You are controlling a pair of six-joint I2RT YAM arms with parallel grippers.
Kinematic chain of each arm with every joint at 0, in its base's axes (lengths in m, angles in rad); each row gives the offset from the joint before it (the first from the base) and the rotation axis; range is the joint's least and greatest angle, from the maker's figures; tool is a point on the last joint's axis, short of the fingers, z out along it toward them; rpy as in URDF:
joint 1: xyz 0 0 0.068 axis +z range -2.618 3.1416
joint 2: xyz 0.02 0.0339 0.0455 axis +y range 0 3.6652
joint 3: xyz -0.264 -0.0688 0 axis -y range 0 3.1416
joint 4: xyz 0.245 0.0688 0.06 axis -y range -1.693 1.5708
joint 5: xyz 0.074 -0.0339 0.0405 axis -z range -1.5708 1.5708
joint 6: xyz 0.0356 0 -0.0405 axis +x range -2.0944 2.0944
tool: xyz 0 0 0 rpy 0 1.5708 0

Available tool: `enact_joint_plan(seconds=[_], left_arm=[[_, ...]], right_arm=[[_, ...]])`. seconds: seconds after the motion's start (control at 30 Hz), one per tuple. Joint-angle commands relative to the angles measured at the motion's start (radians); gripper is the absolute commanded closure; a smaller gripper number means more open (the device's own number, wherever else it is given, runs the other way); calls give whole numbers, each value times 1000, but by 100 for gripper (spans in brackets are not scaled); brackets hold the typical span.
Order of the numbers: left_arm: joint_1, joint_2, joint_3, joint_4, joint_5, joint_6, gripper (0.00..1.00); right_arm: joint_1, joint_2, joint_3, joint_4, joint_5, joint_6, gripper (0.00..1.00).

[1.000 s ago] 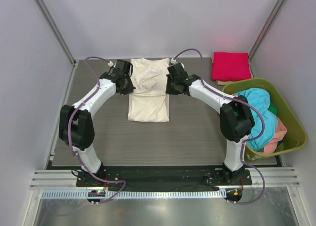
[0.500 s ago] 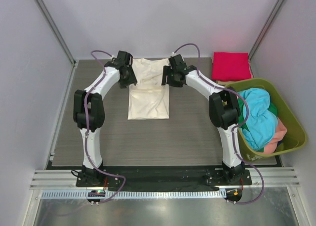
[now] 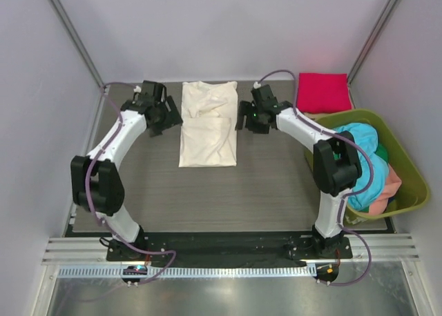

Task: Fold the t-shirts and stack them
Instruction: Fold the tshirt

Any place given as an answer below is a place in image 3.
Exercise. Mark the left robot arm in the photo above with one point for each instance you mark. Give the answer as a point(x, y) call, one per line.
point(96, 183)

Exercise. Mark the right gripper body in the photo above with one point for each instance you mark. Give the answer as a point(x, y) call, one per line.
point(254, 123)

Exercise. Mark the aluminium rail profile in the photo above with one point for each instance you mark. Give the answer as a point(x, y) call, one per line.
point(87, 250)

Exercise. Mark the right aluminium frame post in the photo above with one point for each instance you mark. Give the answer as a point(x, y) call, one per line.
point(384, 17)

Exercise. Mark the folded red t shirt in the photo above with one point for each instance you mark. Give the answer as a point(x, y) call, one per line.
point(323, 91)

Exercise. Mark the white slotted cable duct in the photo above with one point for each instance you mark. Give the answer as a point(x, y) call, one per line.
point(137, 272)

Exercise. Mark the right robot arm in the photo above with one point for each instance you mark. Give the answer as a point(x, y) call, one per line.
point(336, 166)

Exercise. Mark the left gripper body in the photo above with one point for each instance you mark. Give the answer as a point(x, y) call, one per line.
point(161, 116)

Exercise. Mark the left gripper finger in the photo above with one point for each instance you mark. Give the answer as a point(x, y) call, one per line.
point(172, 115)
point(155, 131)

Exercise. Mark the green t shirt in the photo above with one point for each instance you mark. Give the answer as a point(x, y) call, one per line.
point(382, 152)

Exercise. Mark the left aluminium frame post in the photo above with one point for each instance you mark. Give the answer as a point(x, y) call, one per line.
point(69, 27)

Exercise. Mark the pink t shirt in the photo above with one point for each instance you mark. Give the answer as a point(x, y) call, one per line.
point(392, 184)

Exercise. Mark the aluminium frame post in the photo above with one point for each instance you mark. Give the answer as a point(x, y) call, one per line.
point(384, 17)
point(69, 27)

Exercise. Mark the olive green plastic basket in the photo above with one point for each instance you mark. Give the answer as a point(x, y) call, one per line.
point(413, 192)

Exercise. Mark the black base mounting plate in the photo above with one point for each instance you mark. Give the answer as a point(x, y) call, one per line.
point(246, 249)

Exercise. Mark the cream white t shirt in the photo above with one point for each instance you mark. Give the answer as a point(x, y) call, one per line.
point(208, 135)

